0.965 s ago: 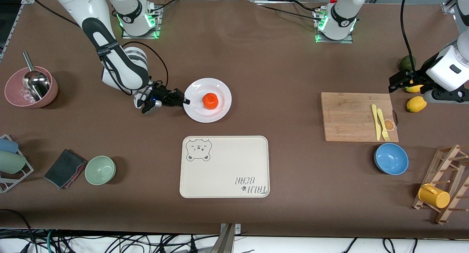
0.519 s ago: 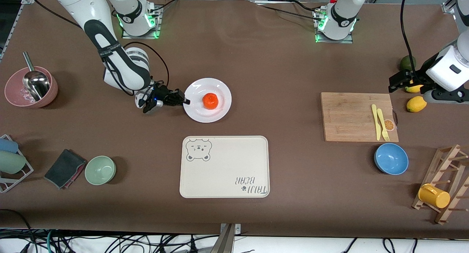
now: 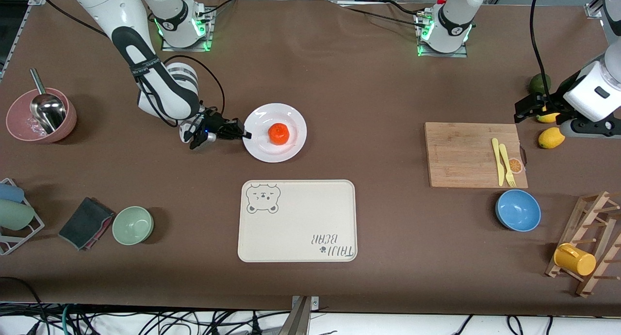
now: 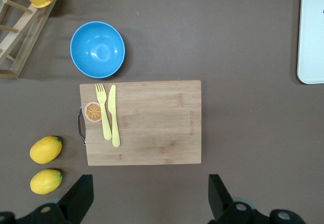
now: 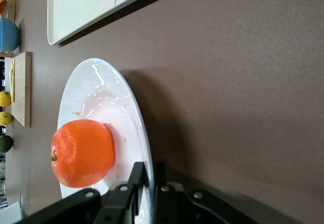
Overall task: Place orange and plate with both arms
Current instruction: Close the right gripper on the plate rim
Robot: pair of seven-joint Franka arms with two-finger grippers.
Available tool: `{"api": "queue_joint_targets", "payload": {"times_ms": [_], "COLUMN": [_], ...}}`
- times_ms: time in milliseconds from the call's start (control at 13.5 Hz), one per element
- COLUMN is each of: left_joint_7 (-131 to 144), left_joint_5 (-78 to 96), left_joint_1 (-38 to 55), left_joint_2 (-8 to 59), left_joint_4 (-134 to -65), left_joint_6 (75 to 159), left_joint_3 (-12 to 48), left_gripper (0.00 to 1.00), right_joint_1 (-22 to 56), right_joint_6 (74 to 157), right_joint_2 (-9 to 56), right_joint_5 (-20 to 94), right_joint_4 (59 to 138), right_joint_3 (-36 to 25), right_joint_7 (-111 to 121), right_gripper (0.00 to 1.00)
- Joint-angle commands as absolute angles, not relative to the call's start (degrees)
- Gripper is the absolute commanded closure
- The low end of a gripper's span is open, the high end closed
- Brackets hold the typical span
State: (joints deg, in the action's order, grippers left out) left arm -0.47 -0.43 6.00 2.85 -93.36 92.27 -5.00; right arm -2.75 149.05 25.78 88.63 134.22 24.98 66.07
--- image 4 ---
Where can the yellow plastic fork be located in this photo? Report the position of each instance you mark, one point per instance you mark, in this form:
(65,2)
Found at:
(103,102)

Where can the cream bear print tray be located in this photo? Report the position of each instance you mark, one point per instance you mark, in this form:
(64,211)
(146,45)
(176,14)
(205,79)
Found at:
(311,44)

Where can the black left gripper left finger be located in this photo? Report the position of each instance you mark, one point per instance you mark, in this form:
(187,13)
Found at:
(73,203)

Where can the wooden orange slice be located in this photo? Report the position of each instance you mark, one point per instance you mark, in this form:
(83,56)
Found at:
(92,112)

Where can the yellow plastic knife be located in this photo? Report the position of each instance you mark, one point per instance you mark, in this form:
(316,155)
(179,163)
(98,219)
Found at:
(112,102)

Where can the yellow lemon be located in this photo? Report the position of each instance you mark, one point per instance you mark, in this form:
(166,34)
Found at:
(46,181)
(45,150)

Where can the bamboo cutting board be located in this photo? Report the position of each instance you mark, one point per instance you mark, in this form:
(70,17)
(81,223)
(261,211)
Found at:
(157,127)

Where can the blue bowl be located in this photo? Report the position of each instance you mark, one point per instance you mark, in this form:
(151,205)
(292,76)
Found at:
(97,49)

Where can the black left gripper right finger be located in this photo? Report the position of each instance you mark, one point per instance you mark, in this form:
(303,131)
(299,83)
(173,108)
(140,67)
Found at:
(222,206)

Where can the wooden mug rack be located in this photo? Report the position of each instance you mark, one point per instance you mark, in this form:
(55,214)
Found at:
(25,36)

